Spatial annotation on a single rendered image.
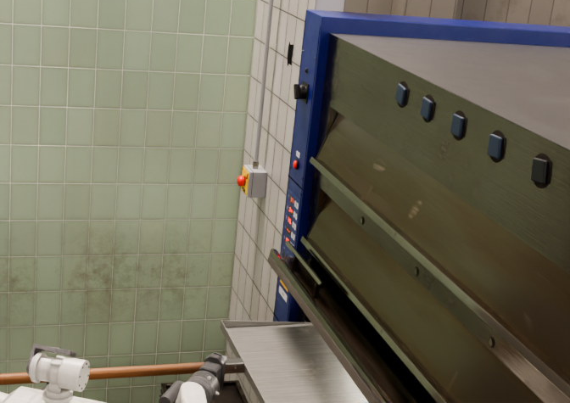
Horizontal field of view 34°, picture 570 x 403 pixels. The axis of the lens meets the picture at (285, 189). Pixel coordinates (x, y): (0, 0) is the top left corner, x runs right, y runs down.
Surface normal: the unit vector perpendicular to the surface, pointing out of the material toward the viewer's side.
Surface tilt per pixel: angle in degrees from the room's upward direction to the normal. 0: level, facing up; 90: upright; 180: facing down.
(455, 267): 70
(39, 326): 90
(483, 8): 90
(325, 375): 0
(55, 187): 90
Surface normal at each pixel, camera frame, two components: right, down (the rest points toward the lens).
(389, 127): -0.95, 0.00
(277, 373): 0.10, -0.95
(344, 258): -0.86, -0.33
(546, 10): 0.27, 0.31
